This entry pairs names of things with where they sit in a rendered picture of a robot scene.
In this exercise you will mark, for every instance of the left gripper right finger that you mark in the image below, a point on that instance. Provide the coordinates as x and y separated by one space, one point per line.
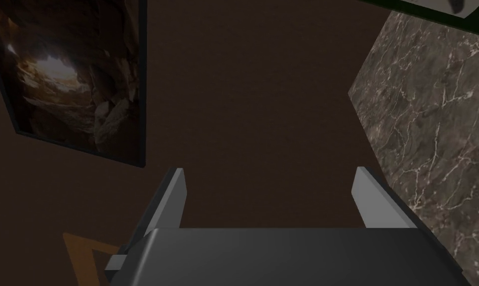
376 206

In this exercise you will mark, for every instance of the framed cave picture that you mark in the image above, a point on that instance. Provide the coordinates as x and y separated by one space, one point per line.
76 75

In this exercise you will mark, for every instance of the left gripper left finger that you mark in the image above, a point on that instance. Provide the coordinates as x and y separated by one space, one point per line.
168 206

